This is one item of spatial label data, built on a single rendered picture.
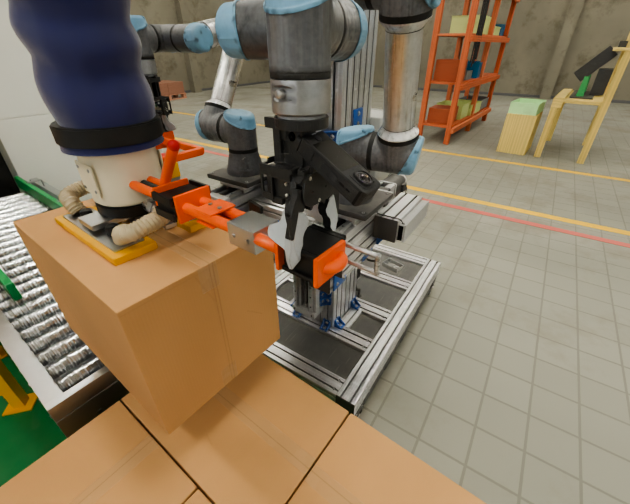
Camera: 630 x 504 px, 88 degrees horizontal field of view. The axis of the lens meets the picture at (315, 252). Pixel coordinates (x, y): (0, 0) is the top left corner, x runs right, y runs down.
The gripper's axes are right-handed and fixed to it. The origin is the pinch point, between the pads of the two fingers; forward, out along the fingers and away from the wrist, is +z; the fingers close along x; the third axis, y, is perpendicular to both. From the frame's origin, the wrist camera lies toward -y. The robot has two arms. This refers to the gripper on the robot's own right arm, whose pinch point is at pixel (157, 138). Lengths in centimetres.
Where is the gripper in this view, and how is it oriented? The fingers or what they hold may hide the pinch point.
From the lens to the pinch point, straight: 134.2
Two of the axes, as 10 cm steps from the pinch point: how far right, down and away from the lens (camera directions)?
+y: 7.9, 3.4, -5.1
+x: 6.1, -4.3, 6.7
